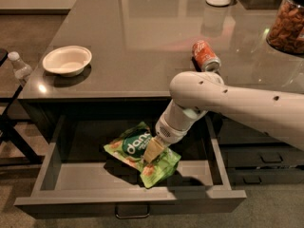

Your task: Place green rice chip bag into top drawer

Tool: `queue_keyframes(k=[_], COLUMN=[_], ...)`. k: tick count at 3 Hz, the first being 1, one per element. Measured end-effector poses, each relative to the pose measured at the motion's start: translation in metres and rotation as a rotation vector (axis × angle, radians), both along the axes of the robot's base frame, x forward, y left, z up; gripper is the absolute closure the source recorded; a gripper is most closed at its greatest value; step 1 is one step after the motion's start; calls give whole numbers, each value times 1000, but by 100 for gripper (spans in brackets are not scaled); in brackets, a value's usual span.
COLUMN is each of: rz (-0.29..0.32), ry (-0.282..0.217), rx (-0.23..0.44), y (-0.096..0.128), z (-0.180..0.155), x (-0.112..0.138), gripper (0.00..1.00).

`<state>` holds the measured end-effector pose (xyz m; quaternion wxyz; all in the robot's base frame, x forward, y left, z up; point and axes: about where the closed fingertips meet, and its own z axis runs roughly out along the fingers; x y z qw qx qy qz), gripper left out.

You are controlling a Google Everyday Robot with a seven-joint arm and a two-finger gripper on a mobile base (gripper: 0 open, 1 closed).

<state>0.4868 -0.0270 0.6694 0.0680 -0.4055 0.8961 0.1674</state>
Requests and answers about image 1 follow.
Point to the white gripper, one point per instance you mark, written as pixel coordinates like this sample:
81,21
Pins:
166,131

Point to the green rice chip bag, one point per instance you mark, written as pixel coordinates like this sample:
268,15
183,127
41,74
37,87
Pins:
129,149

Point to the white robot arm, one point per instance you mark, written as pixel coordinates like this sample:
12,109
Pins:
193,94

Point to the open grey top drawer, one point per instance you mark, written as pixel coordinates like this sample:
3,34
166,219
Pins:
79,179

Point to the dark right drawer unit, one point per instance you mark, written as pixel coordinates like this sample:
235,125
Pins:
251,157

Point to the red soda can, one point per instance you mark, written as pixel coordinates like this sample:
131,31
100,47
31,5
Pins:
206,60

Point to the white paper bowl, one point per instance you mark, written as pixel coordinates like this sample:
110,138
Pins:
67,61

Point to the black folding stand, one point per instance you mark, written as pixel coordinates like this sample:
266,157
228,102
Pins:
7,124

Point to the clear plastic water bottle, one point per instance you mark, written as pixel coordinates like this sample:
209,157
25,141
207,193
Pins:
21,70

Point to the glass jar of nuts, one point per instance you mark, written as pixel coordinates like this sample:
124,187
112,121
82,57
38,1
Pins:
287,32

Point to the metal drawer handle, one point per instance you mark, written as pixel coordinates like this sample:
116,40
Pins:
132,211

